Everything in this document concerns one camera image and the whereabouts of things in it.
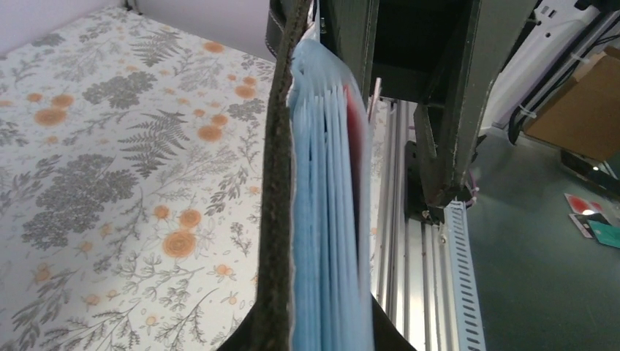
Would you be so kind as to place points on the white slotted cable duct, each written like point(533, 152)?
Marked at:
point(468, 319)

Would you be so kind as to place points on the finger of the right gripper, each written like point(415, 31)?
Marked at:
point(348, 29)
point(448, 118)

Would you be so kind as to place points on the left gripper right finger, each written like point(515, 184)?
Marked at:
point(386, 336)

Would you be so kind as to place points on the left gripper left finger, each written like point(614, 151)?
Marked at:
point(244, 338)

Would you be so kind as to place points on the aluminium rail frame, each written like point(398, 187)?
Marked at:
point(409, 281)

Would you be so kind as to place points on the floral table mat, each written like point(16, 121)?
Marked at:
point(131, 163)

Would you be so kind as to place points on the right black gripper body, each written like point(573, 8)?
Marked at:
point(422, 49)

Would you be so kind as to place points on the red credit card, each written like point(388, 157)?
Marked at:
point(355, 113)

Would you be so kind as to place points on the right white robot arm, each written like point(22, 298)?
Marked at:
point(553, 29)

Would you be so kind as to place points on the cards on floor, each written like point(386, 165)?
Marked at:
point(589, 218)

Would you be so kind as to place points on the cardboard box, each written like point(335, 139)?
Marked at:
point(583, 116)

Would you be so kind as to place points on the black leather card holder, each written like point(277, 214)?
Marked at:
point(313, 291)

